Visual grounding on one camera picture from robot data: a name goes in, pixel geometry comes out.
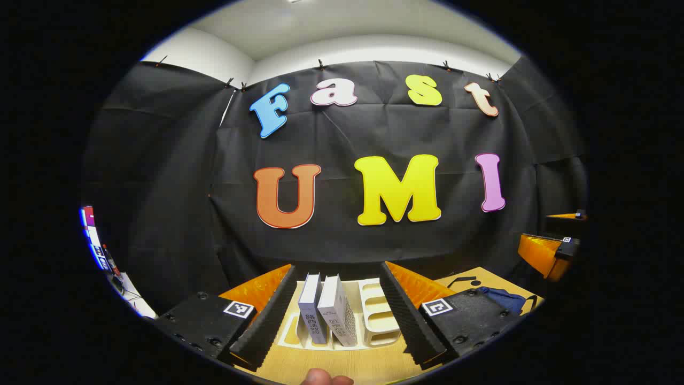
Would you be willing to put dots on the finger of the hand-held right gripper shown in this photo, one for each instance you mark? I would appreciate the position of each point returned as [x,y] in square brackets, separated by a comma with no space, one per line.
[539,254]
[566,216]

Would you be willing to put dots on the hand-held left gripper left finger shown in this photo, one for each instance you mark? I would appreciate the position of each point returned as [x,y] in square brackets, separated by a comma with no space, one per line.
[267,321]

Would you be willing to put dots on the white bookshelf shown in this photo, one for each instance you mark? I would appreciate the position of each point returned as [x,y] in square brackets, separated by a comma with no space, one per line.
[377,315]

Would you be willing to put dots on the white book patterned cover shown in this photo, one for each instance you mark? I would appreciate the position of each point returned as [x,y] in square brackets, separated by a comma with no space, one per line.
[336,313]

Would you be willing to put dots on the white book blue cover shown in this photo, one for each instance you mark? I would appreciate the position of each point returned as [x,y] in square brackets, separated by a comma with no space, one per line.
[311,310]

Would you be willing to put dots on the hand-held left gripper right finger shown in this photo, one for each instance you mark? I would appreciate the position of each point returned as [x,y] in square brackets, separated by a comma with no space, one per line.
[409,321]

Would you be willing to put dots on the computer monitor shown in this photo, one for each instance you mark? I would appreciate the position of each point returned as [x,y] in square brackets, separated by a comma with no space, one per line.
[92,235]

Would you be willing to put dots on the red capped bottle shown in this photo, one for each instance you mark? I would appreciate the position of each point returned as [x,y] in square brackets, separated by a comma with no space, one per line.
[110,261]

